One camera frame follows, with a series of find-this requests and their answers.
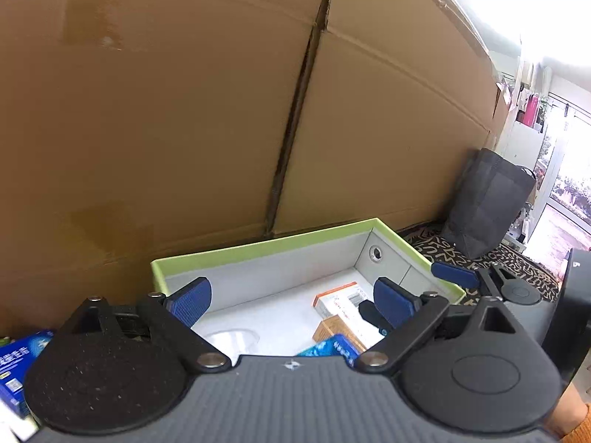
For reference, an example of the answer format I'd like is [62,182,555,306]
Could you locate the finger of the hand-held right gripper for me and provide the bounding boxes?
[359,299,387,336]
[431,260,509,297]

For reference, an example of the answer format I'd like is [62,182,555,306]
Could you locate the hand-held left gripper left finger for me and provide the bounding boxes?
[53,277,232,373]

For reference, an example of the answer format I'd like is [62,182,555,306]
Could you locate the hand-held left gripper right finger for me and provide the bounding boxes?
[353,277,536,374]

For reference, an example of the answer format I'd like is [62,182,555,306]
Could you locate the white orange medicine box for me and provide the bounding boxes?
[313,281,370,320]

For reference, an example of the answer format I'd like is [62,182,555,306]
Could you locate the small brown box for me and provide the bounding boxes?
[312,316,370,350]

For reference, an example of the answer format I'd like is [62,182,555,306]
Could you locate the light blue packet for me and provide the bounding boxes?
[295,333,362,370]

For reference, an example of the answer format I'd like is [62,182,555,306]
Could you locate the light green storage box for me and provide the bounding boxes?
[151,218,467,366]

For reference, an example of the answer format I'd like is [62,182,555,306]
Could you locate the person's right forearm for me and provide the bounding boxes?
[544,382,591,442]

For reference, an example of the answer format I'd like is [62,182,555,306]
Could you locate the clear plastic cup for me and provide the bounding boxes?
[203,329,262,361]

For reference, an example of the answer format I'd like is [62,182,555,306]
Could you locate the black mat with tan letters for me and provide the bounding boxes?
[397,224,562,306]

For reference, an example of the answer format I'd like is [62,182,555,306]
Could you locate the dark grey tote bag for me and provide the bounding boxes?
[441,148,537,260]

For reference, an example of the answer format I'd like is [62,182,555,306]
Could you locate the glass door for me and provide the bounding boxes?
[526,95,591,266]

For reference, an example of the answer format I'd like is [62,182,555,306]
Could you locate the white cabinet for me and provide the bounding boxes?
[501,122,548,245]

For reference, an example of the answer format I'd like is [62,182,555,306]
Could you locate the large plain cardboard box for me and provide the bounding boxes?
[265,0,511,241]

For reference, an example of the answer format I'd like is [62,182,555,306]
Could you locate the pink bottle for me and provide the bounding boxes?
[522,93,540,126]

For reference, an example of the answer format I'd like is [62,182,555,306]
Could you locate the large labelled cardboard box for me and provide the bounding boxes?
[0,0,336,339]

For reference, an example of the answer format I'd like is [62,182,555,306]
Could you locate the blue medicine box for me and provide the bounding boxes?
[0,330,58,418]

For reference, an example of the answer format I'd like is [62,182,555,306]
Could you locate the white paper box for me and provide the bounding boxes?
[0,397,40,442]

